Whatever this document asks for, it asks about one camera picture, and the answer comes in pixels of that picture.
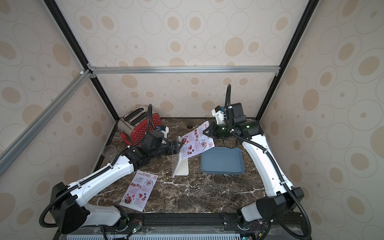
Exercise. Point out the red polka dot toaster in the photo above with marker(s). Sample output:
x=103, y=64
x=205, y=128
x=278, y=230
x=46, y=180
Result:
x=134, y=125

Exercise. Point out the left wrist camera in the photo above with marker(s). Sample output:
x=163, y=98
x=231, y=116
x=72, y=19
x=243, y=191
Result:
x=164, y=130

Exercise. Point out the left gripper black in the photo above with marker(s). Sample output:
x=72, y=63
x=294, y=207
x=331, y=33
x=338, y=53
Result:
x=172, y=149

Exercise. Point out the clear drinking glass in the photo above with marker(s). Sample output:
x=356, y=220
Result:
x=109, y=152

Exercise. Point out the horizontal aluminium frame bar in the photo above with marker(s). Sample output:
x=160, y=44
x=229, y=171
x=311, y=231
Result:
x=185, y=70

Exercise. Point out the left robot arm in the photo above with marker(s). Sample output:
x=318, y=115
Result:
x=69, y=209

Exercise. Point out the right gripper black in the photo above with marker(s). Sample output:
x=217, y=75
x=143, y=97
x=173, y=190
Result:
x=212, y=130

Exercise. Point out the left aluminium frame bar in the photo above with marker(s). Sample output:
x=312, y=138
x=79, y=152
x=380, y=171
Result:
x=28, y=135

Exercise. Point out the blue grey tray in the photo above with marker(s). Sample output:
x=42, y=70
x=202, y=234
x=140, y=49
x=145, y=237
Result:
x=222, y=161

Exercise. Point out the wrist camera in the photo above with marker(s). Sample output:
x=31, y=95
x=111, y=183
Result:
x=220, y=115
x=164, y=130

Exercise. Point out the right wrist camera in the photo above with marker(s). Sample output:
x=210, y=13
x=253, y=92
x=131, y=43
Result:
x=220, y=115

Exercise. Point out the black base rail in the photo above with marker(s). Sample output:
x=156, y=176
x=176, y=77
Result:
x=218, y=226

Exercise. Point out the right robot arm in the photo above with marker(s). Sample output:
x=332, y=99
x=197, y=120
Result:
x=281, y=195

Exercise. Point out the old pink menu sheet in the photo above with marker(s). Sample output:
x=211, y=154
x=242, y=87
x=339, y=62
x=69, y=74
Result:
x=139, y=191

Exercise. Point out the new menu sheet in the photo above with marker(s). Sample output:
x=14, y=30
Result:
x=195, y=142

